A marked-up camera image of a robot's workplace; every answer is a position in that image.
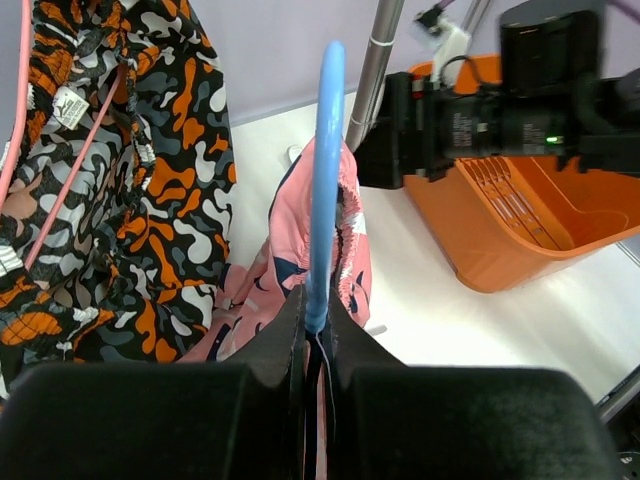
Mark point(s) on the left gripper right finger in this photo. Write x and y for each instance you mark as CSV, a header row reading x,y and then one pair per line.
x,y
394,421

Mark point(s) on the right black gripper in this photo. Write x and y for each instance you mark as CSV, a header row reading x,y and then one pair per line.
x,y
423,130

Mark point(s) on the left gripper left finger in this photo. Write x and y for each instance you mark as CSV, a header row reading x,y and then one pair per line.
x,y
241,418

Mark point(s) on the blue wire hanger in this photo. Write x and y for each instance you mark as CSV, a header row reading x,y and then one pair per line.
x,y
326,166

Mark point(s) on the pink shark print shorts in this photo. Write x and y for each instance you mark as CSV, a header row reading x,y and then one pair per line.
x,y
249,299

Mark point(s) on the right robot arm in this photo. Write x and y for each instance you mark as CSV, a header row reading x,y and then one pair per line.
x,y
551,100

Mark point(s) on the orange black camouflage shorts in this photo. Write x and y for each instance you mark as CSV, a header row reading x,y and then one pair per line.
x,y
149,294

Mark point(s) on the metal clothes rack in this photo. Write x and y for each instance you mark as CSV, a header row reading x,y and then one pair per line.
x,y
371,84

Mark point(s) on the orange plastic basket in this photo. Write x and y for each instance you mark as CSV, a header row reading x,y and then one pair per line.
x,y
502,221

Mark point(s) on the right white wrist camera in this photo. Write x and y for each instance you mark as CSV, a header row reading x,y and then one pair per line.
x,y
448,42

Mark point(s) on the pink wire hanger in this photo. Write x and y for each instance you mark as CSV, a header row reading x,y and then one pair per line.
x,y
69,164

